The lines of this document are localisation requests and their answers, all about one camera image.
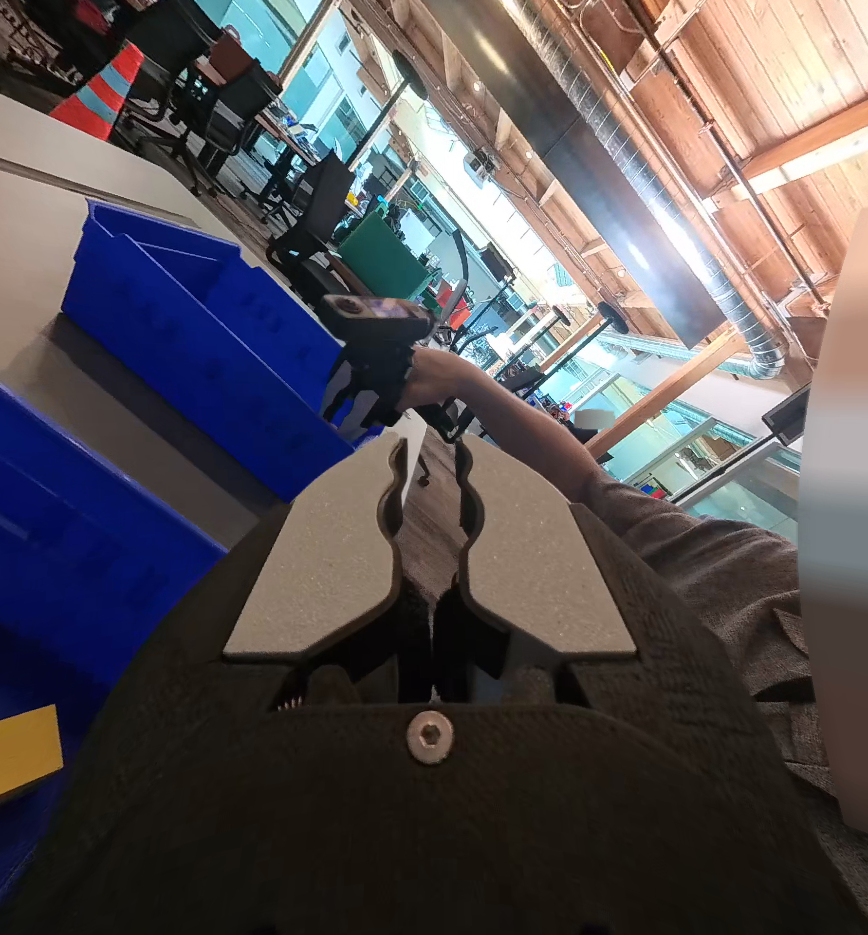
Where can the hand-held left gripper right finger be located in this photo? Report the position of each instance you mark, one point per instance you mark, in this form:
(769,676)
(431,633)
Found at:
(550,577)

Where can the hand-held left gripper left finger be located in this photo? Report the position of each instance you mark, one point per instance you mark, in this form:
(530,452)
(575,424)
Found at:
(309,577)

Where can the blue plastic bin with cubes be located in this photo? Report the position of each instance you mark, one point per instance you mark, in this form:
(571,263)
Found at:
(185,329)

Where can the yellow wooden cube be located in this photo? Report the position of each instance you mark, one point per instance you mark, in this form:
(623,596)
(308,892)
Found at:
(10,756)

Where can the person's right forearm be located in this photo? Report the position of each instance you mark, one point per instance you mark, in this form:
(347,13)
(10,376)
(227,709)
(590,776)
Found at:
(536,431)

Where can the person's right hand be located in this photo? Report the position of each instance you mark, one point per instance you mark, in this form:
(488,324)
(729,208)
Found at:
(441,376)

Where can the green mat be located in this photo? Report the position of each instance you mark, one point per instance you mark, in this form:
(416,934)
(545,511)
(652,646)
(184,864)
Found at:
(382,256)

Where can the black office chair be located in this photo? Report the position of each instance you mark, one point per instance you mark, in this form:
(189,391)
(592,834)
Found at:
(317,212)

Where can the black floor lamp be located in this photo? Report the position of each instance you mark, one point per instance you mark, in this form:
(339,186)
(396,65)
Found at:
(375,124)

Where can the black ceiling panel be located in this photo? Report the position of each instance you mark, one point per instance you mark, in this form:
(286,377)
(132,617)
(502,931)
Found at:
(623,204)

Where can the orange traffic cone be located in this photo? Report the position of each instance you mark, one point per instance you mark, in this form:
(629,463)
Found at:
(101,95)

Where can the spiral silver ceiling duct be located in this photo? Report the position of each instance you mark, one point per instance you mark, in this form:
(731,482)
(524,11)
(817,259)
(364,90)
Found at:
(733,292)

